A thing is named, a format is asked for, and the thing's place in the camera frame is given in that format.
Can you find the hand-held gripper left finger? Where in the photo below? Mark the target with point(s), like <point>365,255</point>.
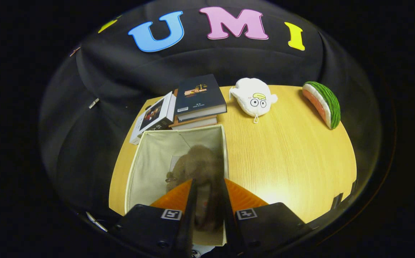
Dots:
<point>189,222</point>

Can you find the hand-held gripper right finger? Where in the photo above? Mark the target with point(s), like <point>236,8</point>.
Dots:
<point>230,225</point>

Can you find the brown fuzzy shoe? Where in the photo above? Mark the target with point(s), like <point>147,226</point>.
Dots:
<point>180,168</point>
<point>209,200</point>

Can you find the cream fabric storage box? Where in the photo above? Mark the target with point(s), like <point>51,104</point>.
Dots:
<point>150,161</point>

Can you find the white portrait cover book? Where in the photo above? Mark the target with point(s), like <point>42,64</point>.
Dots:
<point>153,114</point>

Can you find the white plush toy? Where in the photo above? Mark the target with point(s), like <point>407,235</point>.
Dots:
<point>252,98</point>

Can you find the dark blue hardcover book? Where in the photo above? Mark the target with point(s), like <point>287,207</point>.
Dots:
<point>200,91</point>

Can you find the silver clip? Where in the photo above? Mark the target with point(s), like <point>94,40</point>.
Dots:
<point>93,103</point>

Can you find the watermelon slice plush toy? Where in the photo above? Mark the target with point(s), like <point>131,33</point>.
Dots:
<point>327,104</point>

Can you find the copper clip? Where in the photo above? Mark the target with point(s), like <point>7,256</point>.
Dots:
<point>74,51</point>

